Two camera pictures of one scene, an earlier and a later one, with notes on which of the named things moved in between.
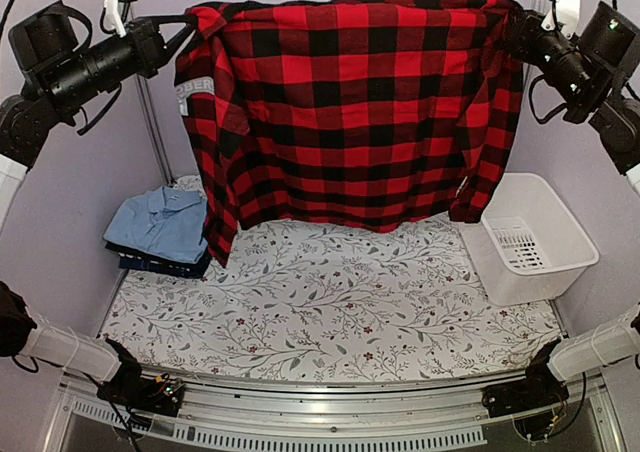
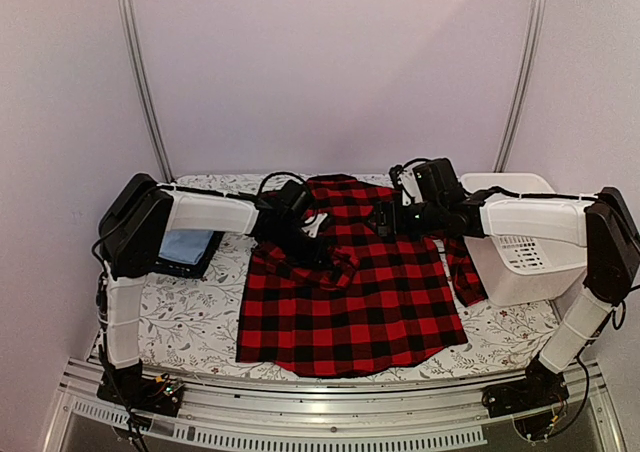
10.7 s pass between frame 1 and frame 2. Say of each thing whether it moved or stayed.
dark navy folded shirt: stayed
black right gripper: moved
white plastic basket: stayed
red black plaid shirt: moved
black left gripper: moved
